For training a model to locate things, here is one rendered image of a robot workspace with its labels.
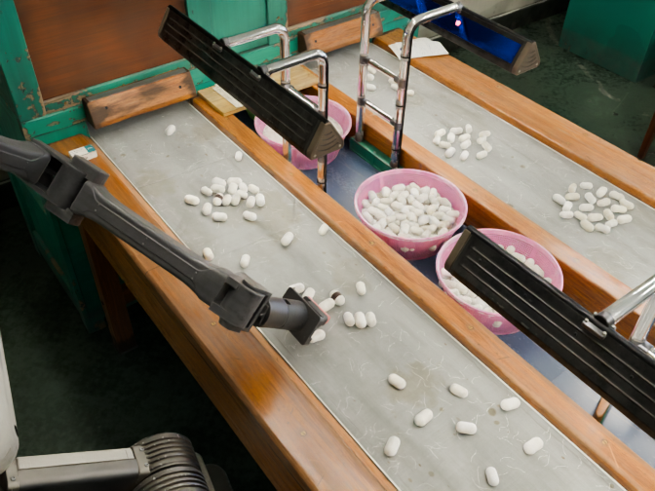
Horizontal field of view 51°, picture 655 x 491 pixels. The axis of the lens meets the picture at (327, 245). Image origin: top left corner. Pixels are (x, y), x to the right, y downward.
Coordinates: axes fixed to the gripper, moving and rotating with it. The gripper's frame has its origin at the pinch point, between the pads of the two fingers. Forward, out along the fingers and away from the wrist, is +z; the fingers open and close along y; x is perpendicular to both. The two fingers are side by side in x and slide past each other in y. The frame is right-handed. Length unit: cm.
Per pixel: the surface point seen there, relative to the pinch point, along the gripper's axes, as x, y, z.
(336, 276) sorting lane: -5.0, 9.7, 9.1
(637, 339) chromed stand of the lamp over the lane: -33, -46, 5
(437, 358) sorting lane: -6.6, -19.2, 10.6
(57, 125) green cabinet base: 9, 91, -17
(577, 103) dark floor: -86, 94, 227
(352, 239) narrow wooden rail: -12.1, 15.2, 14.2
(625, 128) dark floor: -87, 66, 227
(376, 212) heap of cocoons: -18.0, 20.9, 24.9
